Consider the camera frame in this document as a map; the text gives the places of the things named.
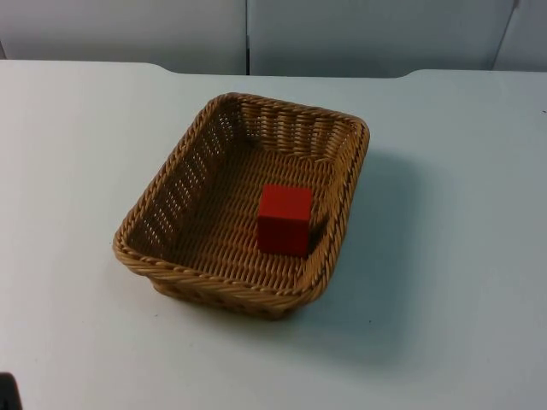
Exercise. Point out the pale brown wicker basket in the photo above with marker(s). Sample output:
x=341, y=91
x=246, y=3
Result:
x=213, y=230

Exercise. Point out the red cube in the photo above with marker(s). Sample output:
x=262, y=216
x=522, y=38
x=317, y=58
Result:
x=284, y=222

